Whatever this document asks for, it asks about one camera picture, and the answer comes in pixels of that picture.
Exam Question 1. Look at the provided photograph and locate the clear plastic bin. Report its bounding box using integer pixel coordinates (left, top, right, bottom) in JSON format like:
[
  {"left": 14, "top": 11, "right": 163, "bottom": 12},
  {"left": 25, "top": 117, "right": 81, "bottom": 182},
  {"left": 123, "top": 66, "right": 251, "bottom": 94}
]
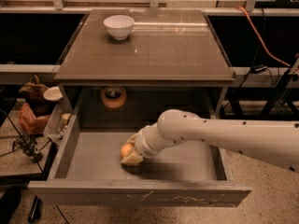
[{"left": 43, "top": 103, "right": 71, "bottom": 142}]

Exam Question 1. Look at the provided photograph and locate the black power adapter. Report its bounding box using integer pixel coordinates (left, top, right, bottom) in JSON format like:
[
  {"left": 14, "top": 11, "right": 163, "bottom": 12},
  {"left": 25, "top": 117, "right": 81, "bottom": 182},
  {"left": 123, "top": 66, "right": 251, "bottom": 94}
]
[{"left": 250, "top": 64, "right": 267, "bottom": 74}]

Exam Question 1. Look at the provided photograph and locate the open grey top drawer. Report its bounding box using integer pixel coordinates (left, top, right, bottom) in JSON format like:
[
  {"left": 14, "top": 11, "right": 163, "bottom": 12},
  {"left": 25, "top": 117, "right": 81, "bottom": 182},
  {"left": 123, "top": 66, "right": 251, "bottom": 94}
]
[{"left": 27, "top": 91, "right": 252, "bottom": 208}]

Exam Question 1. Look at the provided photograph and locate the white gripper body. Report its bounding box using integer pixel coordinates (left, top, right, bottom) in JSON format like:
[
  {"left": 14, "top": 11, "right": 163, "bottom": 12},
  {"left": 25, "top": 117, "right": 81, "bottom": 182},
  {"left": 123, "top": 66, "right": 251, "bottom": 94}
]
[{"left": 135, "top": 125, "right": 163, "bottom": 158}]

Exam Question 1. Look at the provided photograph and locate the white ceramic bowl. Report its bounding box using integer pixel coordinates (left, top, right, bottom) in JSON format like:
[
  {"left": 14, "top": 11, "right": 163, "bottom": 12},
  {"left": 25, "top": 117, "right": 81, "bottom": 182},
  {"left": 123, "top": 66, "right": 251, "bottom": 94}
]
[{"left": 104, "top": 15, "right": 135, "bottom": 40}]

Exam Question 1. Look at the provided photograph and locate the orange fruit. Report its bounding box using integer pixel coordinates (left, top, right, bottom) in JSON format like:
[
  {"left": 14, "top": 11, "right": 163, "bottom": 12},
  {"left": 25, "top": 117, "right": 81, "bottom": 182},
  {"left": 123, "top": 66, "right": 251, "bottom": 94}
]
[{"left": 121, "top": 143, "right": 134, "bottom": 158}]

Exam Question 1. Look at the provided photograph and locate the black clamp tool on floor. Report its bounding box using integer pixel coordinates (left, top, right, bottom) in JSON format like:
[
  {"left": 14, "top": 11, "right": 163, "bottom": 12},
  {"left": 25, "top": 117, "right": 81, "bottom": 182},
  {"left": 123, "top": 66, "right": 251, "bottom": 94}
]
[{"left": 13, "top": 133, "right": 43, "bottom": 163}]

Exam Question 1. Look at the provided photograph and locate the grey cabinet with glass top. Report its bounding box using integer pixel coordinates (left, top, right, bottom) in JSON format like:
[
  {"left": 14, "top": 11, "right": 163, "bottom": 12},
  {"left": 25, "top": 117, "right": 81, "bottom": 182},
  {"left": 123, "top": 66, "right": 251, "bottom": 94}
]
[{"left": 55, "top": 9, "right": 234, "bottom": 129}]

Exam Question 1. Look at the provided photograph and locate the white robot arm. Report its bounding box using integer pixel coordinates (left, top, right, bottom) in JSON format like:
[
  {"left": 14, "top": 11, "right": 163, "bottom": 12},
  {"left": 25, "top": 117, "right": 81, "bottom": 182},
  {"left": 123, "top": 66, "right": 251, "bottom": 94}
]
[{"left": 121, "top": 109, "right": 299, "bottom": 173}]

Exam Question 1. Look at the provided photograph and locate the small white dish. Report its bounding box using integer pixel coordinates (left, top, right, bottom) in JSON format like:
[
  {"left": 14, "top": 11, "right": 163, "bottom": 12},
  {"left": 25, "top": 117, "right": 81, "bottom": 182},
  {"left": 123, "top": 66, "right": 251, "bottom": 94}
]
[{"left": 43, "top": 86, "right": 63, "bottom": 102}]

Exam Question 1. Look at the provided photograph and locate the orange cable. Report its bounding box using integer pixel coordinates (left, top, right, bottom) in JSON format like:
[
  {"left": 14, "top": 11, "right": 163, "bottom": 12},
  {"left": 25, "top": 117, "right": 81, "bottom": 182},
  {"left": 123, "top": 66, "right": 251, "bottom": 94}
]
[{"left": 235, "top": 5, "right": 292, "bottom": 68}]

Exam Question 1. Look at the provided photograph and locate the orange tape roll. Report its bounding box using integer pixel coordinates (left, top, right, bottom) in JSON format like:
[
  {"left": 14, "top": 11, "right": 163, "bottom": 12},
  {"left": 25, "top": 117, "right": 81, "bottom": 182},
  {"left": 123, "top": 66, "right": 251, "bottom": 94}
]
[{"left": 101, "top": 86, "right": 127, "bottom": 108}]

